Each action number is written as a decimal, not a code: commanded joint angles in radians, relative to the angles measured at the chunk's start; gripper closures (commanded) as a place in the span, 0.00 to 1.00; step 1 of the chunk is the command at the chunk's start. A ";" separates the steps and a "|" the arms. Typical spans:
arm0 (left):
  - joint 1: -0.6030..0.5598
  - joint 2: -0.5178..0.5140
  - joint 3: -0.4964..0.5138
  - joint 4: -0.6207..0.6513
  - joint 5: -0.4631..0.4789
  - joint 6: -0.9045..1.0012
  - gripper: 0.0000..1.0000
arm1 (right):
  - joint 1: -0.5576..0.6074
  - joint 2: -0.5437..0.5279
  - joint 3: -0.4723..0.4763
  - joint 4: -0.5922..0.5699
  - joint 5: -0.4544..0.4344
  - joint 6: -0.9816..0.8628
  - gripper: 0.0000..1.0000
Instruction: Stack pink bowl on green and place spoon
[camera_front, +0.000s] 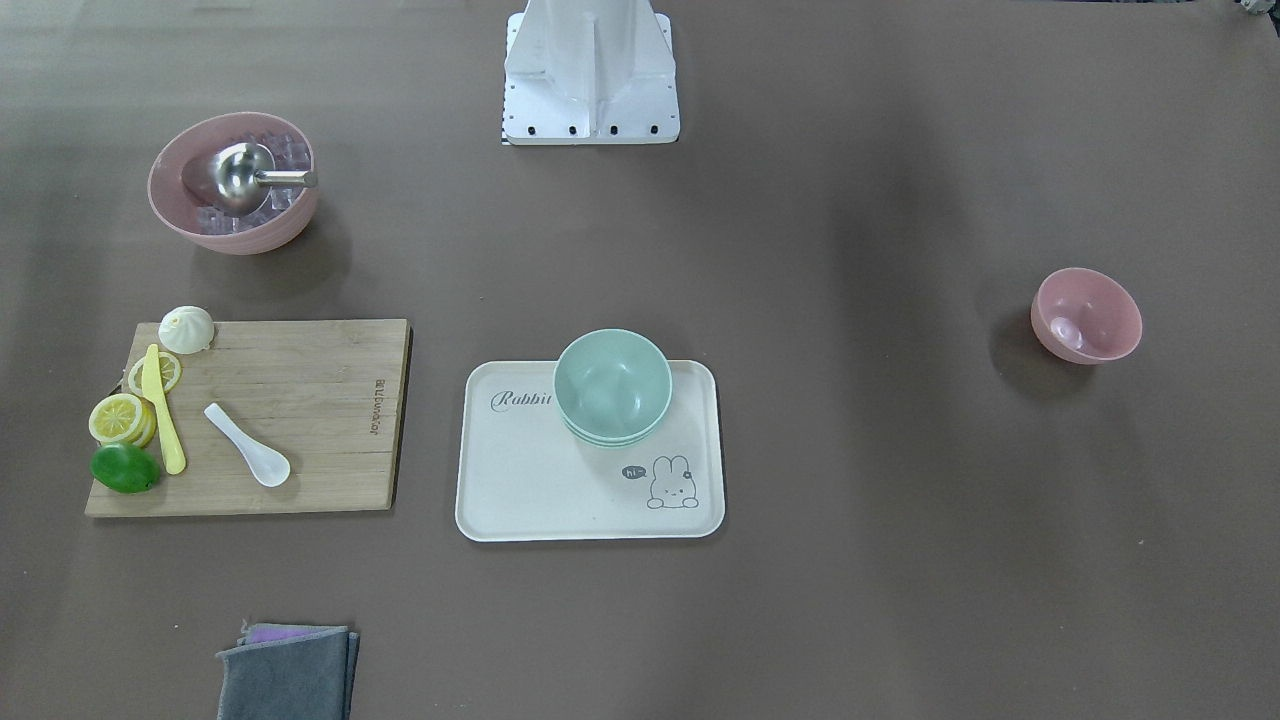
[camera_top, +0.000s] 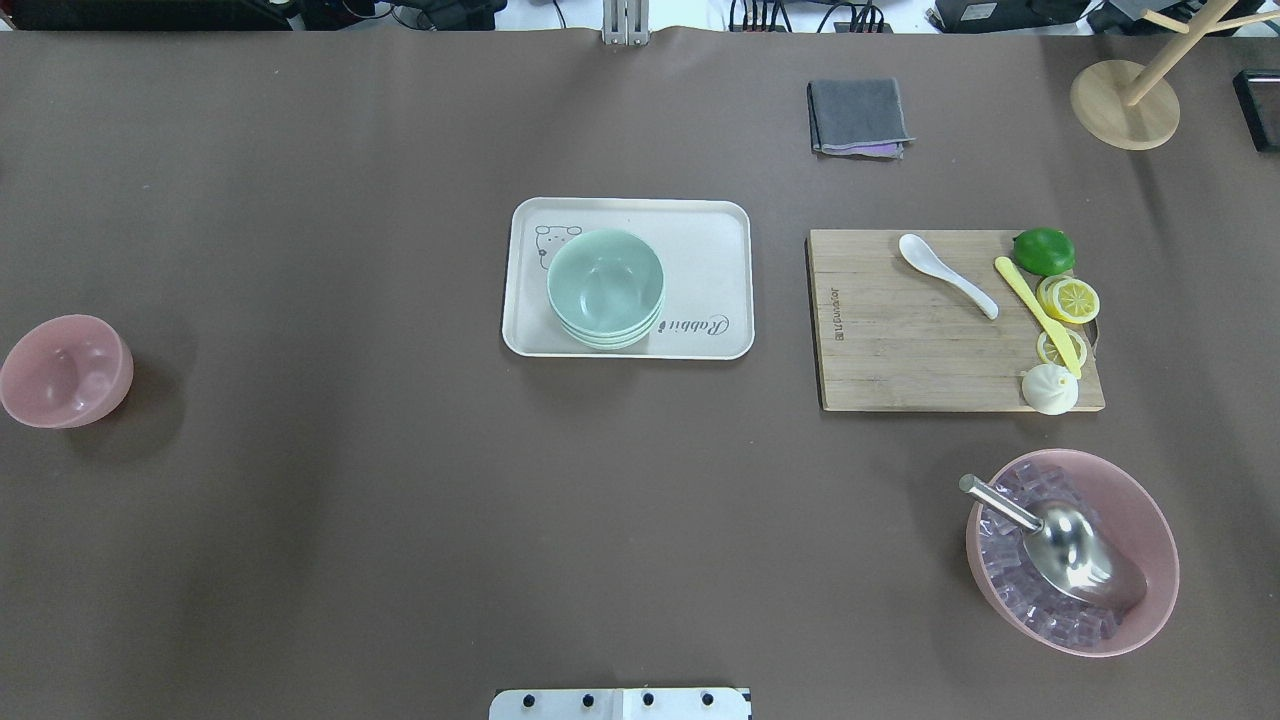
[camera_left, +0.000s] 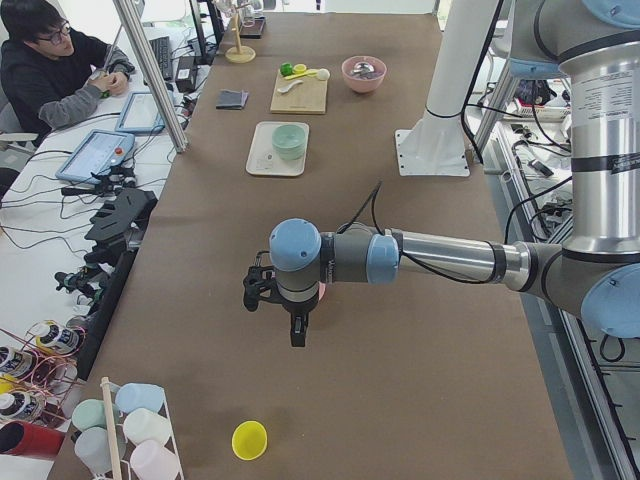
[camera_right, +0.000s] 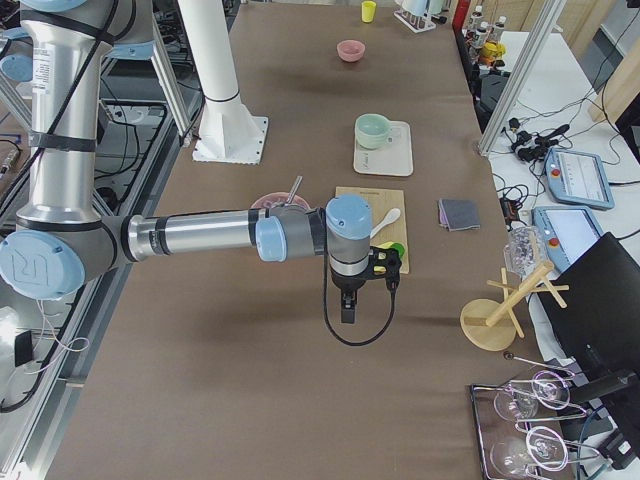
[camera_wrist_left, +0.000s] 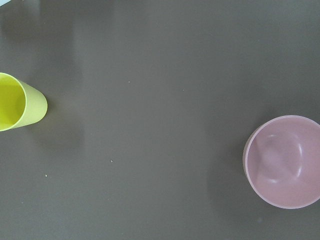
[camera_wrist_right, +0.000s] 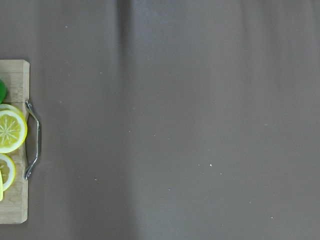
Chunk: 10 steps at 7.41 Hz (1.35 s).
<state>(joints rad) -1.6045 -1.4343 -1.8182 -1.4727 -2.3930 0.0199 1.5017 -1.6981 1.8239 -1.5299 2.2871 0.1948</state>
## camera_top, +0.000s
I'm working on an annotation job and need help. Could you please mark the large pink bowl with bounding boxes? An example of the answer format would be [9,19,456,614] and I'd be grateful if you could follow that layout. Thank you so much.
[965,448,1181,659]

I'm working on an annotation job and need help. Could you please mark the black device at edge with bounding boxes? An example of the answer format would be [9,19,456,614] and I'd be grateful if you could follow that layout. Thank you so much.
[1233,69,1279,152]

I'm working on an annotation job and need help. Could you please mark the white steamed bun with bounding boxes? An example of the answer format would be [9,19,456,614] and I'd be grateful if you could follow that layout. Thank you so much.
[1021,363,1079,416]

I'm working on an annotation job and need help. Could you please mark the lemon thin slice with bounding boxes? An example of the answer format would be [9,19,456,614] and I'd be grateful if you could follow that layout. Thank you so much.
[1037,328,1091,366]

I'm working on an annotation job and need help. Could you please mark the stacked green bowls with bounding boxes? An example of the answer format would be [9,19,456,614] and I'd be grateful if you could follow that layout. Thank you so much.
[547,229,666,350]

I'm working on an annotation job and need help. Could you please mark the aluminium frame post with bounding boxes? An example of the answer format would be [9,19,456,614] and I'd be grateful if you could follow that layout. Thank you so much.
[602,0,650,47]

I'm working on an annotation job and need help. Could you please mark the wooden cup tree stand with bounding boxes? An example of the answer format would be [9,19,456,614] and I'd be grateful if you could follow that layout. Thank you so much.
[1070,1,1279,151]

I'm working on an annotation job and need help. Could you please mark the metal ice scoop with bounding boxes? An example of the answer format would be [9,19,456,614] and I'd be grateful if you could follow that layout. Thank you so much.
[957,474,1148,612]

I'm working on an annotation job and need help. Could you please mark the grey folded cloth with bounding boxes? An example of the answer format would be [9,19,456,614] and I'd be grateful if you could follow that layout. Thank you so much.
[806,78,914,159]

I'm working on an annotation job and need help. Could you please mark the green lime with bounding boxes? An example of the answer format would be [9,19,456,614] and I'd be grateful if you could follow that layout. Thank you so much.
[1012,227,1076,277]

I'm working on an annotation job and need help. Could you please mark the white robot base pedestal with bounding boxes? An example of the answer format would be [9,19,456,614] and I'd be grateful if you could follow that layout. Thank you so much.
[488,687,753,719]

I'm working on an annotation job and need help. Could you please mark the wooden cutting board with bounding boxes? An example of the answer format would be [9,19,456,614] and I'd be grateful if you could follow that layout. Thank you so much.
[806,229,1041,413]

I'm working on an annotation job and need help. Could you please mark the white ceramic spoon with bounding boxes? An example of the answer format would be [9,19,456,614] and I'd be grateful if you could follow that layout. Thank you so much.
[899,233,1000,322]

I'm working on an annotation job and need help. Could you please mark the lemon half slice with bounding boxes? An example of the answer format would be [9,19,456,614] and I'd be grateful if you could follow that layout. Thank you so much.
[1036,274,1100,325]

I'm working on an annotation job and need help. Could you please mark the small pink bowl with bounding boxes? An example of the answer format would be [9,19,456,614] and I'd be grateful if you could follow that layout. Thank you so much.
[1,314,134,429]

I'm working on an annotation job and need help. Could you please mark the yellow plastic knife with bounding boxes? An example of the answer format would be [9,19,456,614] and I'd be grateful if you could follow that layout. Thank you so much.
[993,256,1082,379]

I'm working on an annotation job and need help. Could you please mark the cream rabbit tray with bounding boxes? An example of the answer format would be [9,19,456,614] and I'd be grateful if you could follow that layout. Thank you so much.
[500,197,755,361]

